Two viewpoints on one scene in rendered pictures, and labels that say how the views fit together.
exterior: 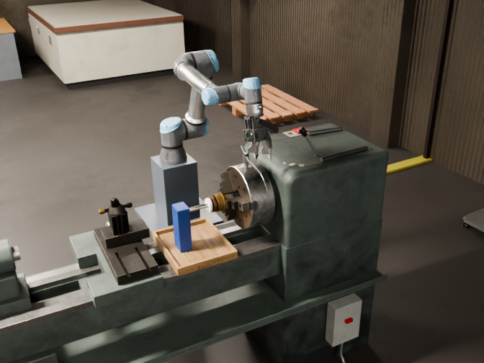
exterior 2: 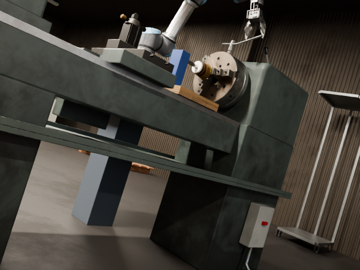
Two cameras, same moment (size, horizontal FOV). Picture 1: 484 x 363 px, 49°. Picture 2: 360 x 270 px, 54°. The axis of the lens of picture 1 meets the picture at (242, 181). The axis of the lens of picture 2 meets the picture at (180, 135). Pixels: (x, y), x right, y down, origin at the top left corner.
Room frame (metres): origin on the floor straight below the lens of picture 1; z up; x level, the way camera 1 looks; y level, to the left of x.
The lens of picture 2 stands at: (0.39, 0.74, 0.63)
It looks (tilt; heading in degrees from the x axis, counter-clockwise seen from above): 2 degrees up; 342
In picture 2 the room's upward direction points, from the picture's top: 17 degrees clockwise
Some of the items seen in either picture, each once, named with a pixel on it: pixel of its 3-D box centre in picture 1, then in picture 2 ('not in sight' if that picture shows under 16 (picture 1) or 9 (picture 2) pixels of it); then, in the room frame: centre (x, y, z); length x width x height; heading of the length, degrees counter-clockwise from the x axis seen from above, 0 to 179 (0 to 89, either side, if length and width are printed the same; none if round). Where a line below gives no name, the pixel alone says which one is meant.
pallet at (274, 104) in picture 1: (263, 105); (113, 158); (6.82, -0.30, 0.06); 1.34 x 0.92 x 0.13; 28
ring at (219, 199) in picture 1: (218, 202); (203, 70); (2.24, 0.11, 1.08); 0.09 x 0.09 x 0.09; 27
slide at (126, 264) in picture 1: (124, 250); (129, 60); (2.04, 0.54, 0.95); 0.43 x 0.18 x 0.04; 27
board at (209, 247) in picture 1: (193, 244); (175, 95); (2.18, 0.24, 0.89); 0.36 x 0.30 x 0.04; 27
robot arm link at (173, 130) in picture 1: (172, 131); (150, 38); (2.72, 0.37, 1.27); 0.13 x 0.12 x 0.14; 119
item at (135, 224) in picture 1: (124, 232); (129, 52); (2.11, 0.55, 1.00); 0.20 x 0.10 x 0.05; 117
